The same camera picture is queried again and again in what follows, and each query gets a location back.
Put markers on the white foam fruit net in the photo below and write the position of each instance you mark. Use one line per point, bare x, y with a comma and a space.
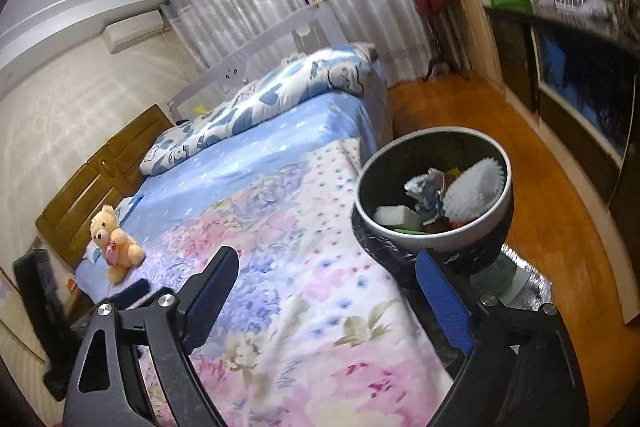
472, 189

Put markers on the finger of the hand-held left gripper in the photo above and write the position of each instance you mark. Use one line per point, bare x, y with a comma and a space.
130, 294

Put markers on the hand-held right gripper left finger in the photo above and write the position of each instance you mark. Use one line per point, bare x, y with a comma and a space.
212, 302

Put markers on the small orange box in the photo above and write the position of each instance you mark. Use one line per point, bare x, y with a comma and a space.
72, 284

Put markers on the floral blanket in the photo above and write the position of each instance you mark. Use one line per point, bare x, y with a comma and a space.
310, 282

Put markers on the bed with blue sheet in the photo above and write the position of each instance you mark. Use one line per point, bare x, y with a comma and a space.
260, 147

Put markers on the silver foil sheet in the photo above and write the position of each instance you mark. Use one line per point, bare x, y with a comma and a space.
535, 277

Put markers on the white and red small box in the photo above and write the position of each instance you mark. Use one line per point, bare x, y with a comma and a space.
397, 217

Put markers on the wooden headboard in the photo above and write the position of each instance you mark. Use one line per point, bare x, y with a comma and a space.
100, 177

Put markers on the dark cabinet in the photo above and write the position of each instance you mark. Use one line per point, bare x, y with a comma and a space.
575, 67

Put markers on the blue and white printed quilt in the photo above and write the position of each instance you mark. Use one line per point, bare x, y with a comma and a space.
270, 97

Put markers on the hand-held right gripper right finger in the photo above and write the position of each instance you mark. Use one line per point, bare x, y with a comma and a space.
445, 302

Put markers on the yellow teddy bear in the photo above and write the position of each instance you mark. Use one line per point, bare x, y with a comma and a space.
115, 242

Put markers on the white air conditioner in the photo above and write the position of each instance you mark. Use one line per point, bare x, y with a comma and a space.
132, 32

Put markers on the grey bed guard rail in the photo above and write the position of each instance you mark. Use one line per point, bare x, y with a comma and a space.
280, 47

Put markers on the white and green box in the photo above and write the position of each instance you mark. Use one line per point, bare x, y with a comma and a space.
502, 279

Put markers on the black bin with white rim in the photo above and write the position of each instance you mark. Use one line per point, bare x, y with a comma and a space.
380, 177

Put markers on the silver wrapper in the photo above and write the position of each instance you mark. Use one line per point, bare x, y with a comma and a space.
425, 194

